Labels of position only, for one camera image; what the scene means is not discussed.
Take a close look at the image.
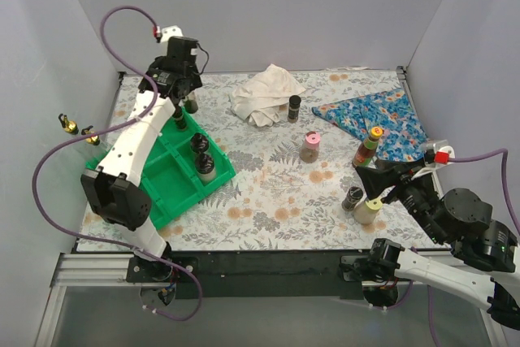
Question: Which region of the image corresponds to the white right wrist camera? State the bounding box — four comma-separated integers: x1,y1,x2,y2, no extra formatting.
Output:
415,140,455,178

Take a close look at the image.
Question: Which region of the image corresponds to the small black-cap spice jar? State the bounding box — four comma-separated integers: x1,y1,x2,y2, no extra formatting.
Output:
190,132,210,157

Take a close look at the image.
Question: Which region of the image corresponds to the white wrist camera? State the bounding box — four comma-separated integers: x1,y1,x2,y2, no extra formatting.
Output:
415,140,455,178
153,25,184,44

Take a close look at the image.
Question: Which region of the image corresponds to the pink-lid spice jar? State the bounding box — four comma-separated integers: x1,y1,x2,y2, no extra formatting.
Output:
299,131,321,163

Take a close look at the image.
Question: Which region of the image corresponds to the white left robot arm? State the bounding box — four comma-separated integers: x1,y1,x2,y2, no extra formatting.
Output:
80,36,202,282

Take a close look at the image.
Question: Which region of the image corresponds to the blue floral cloth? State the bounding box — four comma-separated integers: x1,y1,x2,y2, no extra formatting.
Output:
312,89,428,162

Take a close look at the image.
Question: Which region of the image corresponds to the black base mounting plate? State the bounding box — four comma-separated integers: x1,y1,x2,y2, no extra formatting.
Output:
126,250,405,306

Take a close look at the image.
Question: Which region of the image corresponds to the dark round-cap bottle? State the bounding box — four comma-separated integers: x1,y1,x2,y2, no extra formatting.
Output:
341,186,364,211

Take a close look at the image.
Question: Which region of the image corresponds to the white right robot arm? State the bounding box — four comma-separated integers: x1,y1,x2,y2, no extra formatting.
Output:
353,160,519,330

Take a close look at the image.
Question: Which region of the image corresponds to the white crumpled cloth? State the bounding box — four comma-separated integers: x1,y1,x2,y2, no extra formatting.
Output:
230,64,306,128

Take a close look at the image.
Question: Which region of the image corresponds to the green plastic organizer tray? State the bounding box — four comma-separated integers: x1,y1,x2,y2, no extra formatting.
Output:
80,112,236,230

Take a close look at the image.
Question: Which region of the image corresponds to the black-lid seasoning shaker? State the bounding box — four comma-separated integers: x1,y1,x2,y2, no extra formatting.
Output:
288,95,301,123

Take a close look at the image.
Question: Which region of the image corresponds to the clear gold-spout oil bottle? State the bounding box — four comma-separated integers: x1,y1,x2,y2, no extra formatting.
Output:
80,125,111,162

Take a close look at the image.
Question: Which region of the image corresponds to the gold-cap pepper grinder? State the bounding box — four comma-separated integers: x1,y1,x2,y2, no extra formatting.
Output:
172,91,198,132

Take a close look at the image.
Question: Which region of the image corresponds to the yellow-lid white sauce bottle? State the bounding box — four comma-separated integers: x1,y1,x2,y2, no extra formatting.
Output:
353,197,383,225

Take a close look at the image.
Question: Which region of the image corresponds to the black-cap white powder bottle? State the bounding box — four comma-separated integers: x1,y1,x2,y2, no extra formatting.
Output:
194,153,216,183

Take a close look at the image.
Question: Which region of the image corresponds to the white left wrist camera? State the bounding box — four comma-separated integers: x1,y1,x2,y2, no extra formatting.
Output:
153,25,184,44

